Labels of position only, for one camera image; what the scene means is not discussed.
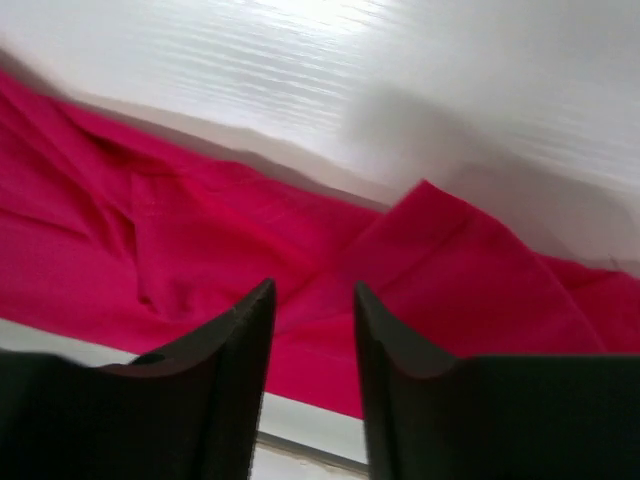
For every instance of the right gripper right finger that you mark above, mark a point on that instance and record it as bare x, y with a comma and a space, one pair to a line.
431, 415

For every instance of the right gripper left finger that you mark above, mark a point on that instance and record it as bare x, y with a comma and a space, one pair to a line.
187, 410

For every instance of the magenta t shirt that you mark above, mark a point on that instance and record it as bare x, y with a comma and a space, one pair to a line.
116, 237

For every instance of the aluminium table frame rail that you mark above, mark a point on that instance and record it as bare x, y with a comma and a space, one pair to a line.
303, 454

